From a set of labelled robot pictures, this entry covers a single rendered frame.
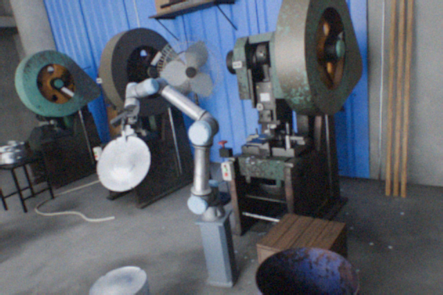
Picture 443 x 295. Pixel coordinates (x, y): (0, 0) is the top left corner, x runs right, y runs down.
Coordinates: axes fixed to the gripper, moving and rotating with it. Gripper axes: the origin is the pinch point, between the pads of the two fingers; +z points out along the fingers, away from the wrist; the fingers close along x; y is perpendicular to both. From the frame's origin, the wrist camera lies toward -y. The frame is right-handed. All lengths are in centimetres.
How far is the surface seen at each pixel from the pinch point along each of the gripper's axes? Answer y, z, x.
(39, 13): -283, -413, 210
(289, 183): 85, 3, 74
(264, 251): 64, 50, 54
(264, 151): 71, -26, 78
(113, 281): -16, 63, 37
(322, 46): 113, -64, 21
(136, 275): -5, 60, 41
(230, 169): 45, -18, 84
